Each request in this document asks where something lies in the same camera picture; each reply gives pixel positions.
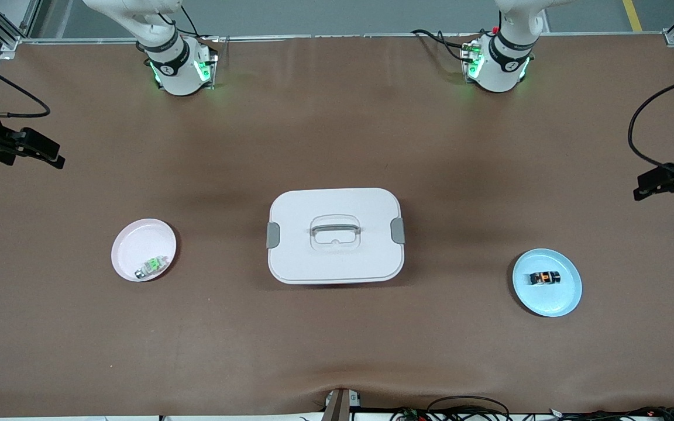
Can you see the pink round plate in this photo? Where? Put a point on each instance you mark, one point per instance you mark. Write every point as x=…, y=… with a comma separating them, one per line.
x=138, y=242

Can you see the brown table cover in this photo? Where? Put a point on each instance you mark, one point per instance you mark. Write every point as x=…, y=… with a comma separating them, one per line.
x=337, y=351

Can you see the light blue round plate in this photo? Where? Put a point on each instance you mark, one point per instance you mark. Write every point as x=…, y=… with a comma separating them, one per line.
x=547, y=301

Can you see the brown camera mount bracket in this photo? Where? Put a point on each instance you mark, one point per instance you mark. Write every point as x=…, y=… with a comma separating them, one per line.
x=338, y=406

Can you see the white lidded box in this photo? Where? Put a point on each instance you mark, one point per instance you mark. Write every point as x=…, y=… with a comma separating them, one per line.
x=335, y=266

